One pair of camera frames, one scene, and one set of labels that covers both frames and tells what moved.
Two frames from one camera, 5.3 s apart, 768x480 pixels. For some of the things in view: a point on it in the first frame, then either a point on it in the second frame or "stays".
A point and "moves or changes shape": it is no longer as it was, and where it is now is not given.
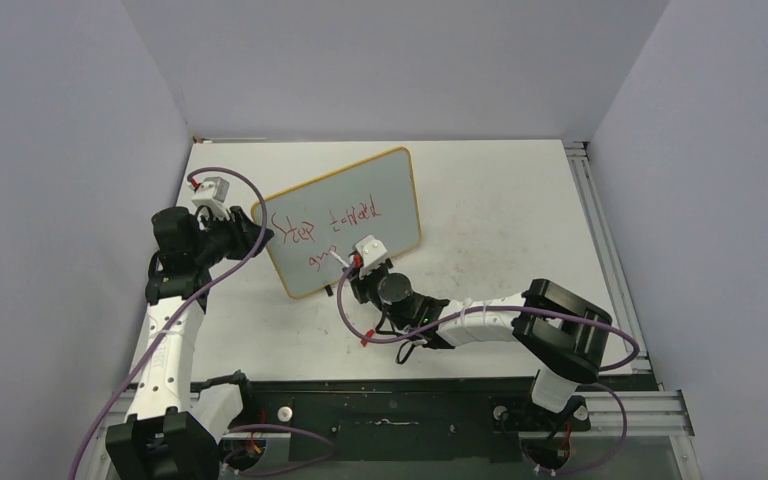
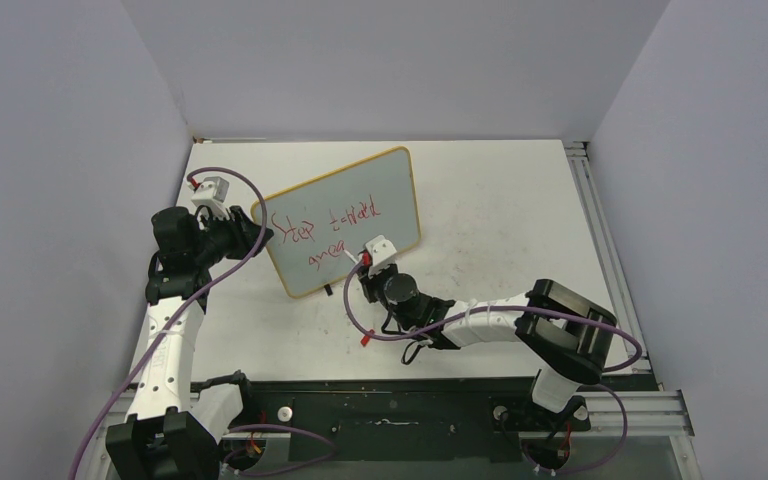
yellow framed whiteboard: x=315 y=227 stays
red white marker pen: x=340 y=259 moves or changes shape
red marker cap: x=369 y=334 stays
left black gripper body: x=221 y=238 stays
